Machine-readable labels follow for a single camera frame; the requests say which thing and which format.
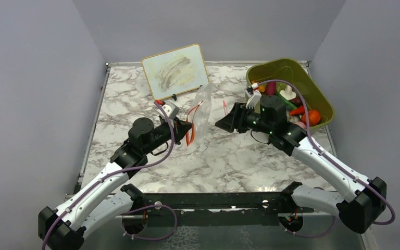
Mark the red toy chili pepper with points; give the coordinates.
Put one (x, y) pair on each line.
(298, 111)

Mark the clear zip bag orange zipper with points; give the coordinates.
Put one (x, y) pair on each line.
(198, 114)

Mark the orange toy pumpkin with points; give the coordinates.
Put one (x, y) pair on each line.
(312, 119)

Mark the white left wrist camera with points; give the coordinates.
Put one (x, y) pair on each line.
(171, 110)

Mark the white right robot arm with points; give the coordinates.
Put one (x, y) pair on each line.
(357, 201)

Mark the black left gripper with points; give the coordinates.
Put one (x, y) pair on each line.
(179, 128)

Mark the magenta toy beet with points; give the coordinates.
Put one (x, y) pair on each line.
(270, 88)

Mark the yellow framed whiteboard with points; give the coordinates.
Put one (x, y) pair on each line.
(175, 72)

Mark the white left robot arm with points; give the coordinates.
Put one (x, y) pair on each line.
(107, 196)

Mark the red white pen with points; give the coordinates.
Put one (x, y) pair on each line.
(224, 107)

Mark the white toy mushroom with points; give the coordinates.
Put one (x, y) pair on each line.
(288, 93)

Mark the green toy cucumber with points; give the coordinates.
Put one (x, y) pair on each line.
(289, 105)

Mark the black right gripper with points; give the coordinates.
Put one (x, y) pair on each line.
(236, 118)

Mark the pink toy onion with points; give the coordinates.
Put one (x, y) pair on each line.
(301, 124)

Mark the orange yellow toy pepper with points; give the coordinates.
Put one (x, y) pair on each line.
(260, 88)

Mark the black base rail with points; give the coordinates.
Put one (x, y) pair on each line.
(214, 209)

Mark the dark maroon toy plum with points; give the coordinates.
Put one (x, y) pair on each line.
(296, 101)

